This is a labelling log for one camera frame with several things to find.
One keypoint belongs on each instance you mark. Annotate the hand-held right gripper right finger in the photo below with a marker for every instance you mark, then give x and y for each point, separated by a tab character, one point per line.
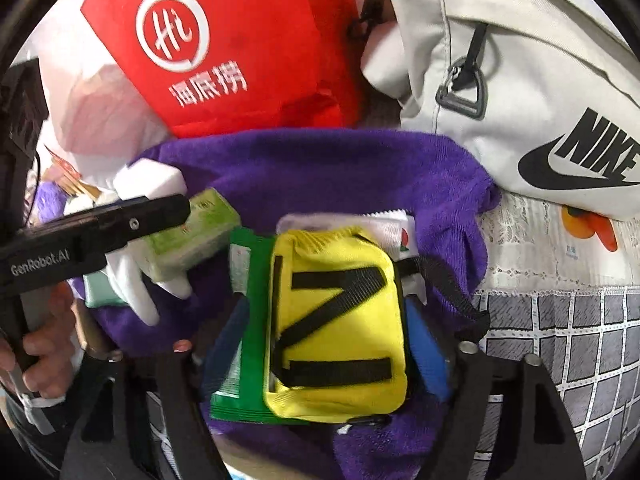
431	355

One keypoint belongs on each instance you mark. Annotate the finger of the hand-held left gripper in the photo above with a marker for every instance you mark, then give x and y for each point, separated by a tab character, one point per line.
145	220

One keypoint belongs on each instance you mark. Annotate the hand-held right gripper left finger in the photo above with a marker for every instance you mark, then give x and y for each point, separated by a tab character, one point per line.
165	410

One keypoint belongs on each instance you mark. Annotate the light green tissue pack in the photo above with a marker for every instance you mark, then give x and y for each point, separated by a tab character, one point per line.
200	240

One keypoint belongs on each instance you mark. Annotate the green sachet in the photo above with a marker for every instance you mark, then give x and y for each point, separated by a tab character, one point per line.
240	340

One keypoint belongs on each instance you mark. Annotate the person's left hand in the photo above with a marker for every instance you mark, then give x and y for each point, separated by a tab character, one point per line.
47	332

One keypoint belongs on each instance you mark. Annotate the mint green packet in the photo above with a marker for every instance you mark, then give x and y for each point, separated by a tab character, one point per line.
100	292

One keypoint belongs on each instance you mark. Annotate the white plastic bag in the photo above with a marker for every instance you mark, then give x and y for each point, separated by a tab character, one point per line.
95	110

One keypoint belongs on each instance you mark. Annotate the white lace cloth orange print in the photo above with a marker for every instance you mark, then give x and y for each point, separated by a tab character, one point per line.
550	255

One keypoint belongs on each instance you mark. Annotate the purple towel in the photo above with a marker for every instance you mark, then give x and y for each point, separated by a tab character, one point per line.
325	180

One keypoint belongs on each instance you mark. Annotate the red bag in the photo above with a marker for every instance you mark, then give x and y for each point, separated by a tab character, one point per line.
240	45

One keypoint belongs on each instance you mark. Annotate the beige bag with black logo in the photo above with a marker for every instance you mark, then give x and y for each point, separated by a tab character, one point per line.
525	85

